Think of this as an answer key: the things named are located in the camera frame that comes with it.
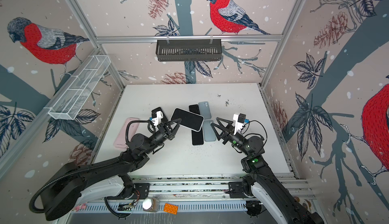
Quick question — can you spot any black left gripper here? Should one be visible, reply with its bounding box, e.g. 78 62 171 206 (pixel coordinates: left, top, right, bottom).
143 119 181 156

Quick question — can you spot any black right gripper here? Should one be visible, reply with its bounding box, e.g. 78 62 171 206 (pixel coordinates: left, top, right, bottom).
214 118 252 158

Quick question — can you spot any large phone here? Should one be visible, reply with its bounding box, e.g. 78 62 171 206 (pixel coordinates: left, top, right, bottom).
203 120 217 142

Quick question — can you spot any black phone table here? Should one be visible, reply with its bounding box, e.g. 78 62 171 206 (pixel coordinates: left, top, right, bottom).
171 108 204 132

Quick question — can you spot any black phone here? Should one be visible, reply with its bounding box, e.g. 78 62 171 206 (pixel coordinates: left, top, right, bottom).
151 107 168 126

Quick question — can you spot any blue phone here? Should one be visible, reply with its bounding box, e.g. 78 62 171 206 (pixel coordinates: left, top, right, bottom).
191 130 204 146

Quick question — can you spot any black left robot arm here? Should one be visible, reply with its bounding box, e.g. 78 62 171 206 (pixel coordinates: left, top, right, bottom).
29 118 181 221

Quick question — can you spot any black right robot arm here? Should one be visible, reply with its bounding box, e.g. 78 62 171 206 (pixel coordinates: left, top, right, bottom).
211 114 324 224

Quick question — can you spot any small phone light case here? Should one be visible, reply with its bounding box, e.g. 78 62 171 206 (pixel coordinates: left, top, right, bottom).
198 101 212 120

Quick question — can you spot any pink phone case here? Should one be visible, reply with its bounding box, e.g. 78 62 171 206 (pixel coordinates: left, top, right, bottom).
113 118 140 150

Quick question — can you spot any clear jar white lid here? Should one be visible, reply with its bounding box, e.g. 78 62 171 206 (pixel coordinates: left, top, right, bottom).
142 197 159 212

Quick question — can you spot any orange toy brick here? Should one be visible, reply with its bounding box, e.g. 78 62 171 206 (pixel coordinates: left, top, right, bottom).
163 203 179 215

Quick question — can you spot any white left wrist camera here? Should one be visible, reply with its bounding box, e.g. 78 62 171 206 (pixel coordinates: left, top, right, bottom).
150 109 164 127

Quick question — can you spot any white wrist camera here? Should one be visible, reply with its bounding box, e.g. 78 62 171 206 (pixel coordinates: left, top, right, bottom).
150 109 164 127
233 114 249 134

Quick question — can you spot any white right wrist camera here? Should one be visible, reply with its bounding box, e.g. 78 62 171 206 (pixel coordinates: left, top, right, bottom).
233 114 249 134

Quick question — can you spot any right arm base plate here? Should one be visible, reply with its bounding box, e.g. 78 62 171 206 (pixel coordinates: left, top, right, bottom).
226 181 253 199

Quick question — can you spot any black wire wall basket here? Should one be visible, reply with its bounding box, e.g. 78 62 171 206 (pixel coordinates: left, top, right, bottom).
156 39 222 62

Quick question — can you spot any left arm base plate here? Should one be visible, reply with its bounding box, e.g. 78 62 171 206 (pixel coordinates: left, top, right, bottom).
107 183 150 200

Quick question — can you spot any white mesh wall basket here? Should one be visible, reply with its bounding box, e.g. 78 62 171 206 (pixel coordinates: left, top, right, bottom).
48 55 111 120

